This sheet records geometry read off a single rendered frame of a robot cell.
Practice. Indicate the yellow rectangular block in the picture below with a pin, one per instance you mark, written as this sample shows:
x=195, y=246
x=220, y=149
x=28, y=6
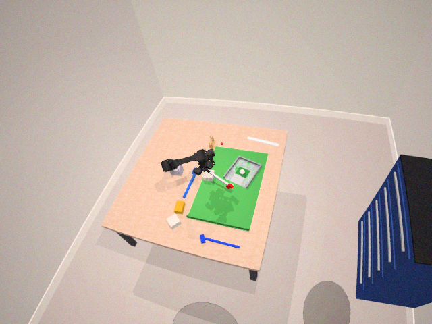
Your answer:
x=179, y=207

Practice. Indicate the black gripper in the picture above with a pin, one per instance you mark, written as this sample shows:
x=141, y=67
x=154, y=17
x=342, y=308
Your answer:
x=201, y=168

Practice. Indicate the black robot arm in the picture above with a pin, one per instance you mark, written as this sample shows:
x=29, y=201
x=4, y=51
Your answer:
x=201, y=155

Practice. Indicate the red putter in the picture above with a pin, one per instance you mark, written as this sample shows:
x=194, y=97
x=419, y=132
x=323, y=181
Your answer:
x=229, y=186

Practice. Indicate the green flat mat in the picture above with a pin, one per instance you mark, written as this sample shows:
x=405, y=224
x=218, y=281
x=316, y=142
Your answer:
x=236, y=206

